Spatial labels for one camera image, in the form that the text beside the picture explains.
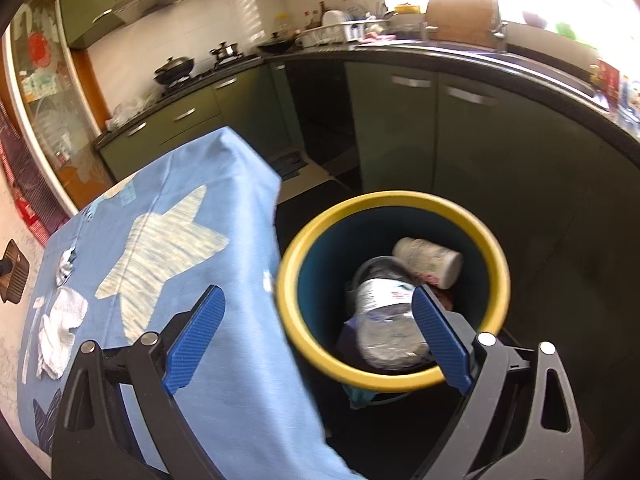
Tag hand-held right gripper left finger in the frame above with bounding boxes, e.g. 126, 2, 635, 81
52, 284, 227, 480

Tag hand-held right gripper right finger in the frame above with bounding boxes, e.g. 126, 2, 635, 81
411, 284, 586, 480

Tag clear plastic bottle white label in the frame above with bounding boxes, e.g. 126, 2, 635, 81
350, 256, 437, 372

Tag white printed cup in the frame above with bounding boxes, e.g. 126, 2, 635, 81
391, 236, 464, 290

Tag trash bin with yellow rim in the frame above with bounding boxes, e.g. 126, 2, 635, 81
275, 190, 512, 408

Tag blue printed tablecloth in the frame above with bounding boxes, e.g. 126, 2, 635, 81
17, 126, 361, 480

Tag crumpled white paper towel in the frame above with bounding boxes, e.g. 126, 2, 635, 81
36, 287, 90, 381

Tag crumpled silver wrapper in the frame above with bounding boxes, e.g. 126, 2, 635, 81
54, 247, 78, 288

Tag brown ribbed object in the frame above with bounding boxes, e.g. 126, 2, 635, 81
0, 240, 32, 306

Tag green sink-side lower cabinets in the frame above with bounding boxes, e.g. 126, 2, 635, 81
345, 60, 640, 341

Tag dark floor mat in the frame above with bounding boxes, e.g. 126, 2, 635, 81
270, 152, 309, 179

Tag purple checked apron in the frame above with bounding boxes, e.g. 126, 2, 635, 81
0, 102, 68, 243

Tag green stove-side lower cabinets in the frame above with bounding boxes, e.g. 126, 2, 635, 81
97, 62, 306, 188

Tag clear plastic bags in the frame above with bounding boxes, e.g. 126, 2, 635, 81
105, 97, 157, 131

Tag dark built-in appliance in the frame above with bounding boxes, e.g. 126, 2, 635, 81
282, 60, 363, 173

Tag gas stove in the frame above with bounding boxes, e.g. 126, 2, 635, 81
150, 54, 266, 97

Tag glass sliding door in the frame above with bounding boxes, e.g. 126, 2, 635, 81
7, 0, 118, 216

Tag black wok with lid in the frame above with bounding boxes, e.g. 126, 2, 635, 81
152, 56, 197, 86

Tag black countertop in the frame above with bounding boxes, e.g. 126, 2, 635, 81
95, 40, 640, 143

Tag small black pot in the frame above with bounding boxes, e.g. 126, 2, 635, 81
209, 42, 242, 64

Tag red packet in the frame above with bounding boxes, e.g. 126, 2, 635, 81
591, 60, 622, 107

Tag black frying pan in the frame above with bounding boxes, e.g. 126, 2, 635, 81
256, 30, 302, 55

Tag steel kitchen faucet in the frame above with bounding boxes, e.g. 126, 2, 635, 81
490, 20, 512, 54

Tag wooden cutting board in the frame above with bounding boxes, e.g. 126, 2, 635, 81
426, 0, 501, 48

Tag white dish rack with dishes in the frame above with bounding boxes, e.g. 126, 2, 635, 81
295, 9, 392, 46

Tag green upper cabinets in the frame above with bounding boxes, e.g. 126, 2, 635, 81
57, 0, 281, 48

